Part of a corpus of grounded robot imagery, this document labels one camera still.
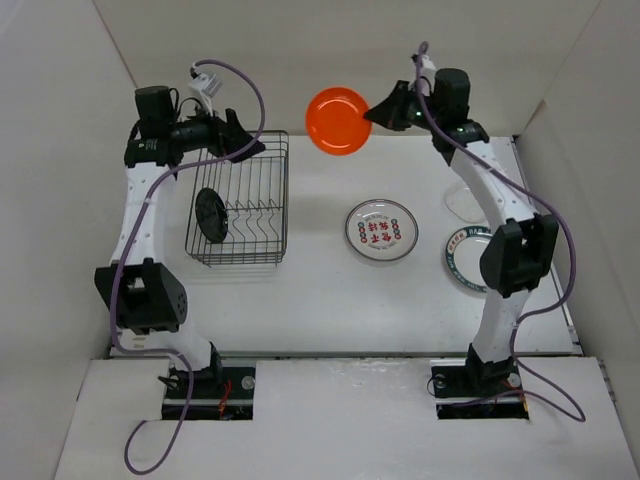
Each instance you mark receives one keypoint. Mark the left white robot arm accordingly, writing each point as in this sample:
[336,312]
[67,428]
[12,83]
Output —
[142,295]

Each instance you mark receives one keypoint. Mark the white plate red characters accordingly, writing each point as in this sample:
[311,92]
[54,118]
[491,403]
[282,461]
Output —
[381,230]

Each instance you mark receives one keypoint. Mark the clear glass plate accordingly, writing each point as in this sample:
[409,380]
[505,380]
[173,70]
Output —
[460,201]

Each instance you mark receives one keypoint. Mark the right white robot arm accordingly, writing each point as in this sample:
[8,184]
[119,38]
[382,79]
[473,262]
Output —
[522,243]

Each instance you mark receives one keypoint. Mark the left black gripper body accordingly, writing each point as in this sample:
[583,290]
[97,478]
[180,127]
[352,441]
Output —
[200,132]

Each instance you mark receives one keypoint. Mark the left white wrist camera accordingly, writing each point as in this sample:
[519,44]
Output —
[205,86]

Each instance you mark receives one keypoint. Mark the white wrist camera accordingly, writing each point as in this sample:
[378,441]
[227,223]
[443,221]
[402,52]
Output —
[205,86]
[425,65]

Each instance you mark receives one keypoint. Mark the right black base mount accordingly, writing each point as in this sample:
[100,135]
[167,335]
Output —
[461,395]

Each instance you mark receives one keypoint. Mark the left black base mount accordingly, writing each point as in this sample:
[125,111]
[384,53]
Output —
[224,395]

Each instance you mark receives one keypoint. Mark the orange plate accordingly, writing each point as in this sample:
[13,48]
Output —
[335,122]

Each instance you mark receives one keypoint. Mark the black plate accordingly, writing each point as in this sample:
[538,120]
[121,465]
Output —
[211,215]

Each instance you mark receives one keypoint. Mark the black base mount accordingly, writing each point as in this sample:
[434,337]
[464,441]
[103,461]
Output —
[461,395]
[224,395]

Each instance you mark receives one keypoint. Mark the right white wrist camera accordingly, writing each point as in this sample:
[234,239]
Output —
[425,65]

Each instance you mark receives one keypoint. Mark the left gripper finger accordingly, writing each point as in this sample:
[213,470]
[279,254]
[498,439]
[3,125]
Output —
[235,133]
[236,153]

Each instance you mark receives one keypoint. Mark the grey wire dish rack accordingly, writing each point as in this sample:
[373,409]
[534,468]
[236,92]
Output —
[256,196]

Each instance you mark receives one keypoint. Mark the white plate green rim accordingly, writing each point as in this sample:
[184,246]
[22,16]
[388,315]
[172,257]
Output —
[462,255]

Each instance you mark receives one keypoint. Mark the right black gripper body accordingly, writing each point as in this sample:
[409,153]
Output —
[417,114]

